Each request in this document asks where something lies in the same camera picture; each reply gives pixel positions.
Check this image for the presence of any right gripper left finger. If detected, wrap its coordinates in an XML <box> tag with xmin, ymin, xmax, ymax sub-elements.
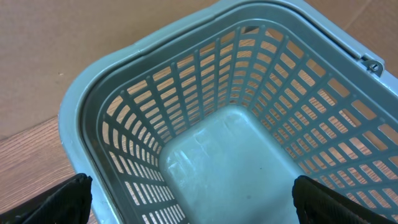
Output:
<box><xmin>1</xmin><ymin>173</ymin><xmax>93</xmax><ymax>224</ymax></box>

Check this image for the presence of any grey plastic basket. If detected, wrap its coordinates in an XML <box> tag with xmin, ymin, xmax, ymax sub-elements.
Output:
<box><xmin>58</xmin><ymin>1</ymin><xmax>397</xmax><ymax>223</ymax></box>

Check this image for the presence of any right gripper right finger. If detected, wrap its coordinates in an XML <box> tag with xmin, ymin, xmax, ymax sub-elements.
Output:
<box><xmin>292</xmin><ymin>175</ymin><xmax>394</xmax><ymax>224</ymax></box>

